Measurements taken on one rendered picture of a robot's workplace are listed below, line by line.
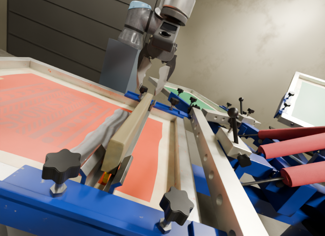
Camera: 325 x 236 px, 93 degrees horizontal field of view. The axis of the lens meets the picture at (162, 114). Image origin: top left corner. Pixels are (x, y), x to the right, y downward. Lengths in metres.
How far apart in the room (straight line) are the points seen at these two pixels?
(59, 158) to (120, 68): 0.77
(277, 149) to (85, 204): 0.59
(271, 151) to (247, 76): 2.64
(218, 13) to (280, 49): 1.20
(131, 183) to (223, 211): 0.19
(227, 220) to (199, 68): 2.88
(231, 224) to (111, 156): 0.23
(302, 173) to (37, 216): 0.58
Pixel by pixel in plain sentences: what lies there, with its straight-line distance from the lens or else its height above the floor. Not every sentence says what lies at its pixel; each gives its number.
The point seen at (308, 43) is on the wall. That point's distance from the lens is 3.58.
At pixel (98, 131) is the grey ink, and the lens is 0.49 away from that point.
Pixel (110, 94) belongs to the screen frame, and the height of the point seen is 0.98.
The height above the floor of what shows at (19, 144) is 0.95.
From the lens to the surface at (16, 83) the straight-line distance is 0.74.
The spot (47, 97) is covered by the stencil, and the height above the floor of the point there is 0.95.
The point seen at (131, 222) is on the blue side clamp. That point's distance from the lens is 0.27.
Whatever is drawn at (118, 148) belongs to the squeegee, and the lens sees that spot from 0.29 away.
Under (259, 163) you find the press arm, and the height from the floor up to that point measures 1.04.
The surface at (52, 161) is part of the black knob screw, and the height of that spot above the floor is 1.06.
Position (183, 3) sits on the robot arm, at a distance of 0.44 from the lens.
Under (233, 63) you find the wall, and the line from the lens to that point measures 3.16.
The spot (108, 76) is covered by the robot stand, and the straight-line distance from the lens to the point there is 1.00.
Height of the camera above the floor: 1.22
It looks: 20 degrees down
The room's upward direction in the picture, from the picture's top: 22 degrees clockwise
